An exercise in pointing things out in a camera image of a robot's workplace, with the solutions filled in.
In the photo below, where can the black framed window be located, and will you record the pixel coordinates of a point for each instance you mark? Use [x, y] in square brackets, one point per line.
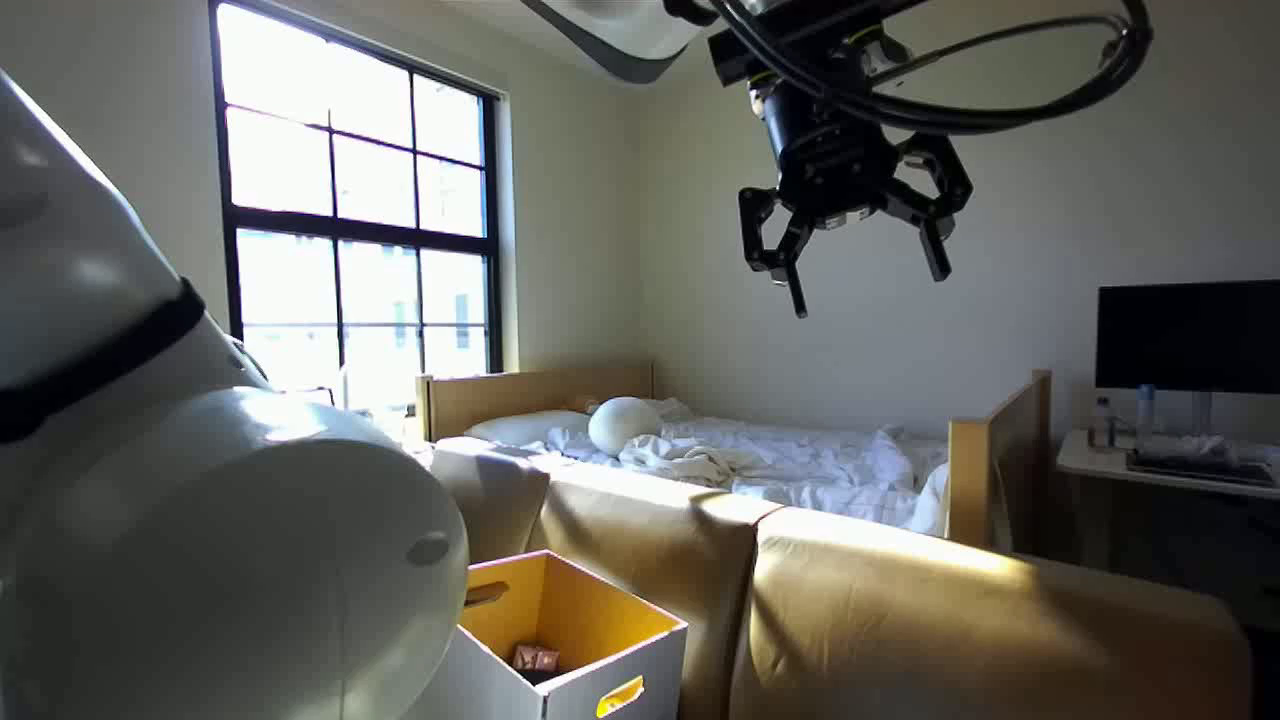
[362, 208]

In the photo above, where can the white cardboard box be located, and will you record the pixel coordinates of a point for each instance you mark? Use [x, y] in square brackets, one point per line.
[617, 655]

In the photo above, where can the black keyboard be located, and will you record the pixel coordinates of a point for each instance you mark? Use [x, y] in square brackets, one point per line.
[1212, 464]

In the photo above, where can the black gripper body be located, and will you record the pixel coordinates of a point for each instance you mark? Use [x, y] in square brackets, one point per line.
[827, 158]

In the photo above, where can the clear water bottle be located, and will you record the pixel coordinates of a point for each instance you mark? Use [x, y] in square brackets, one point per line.
[1145, 408]

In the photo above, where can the black computer monitor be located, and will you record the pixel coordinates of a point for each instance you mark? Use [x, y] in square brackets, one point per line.
[1191, 337]

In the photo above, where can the white pillow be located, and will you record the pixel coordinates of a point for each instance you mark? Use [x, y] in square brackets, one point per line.
[620, 423]

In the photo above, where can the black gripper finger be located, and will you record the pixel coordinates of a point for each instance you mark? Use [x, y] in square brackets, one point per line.
[781, 261]
[936, 200]

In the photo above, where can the small item inside box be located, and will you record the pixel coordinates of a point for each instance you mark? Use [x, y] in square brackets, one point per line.
[532, 662]

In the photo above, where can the white desk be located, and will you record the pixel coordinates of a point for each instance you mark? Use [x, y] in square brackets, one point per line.
[1081, 459]

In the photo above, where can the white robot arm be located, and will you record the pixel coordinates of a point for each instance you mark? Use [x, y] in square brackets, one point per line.
[184, 541]

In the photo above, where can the tan sofa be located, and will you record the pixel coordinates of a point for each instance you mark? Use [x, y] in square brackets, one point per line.
[827, 618]

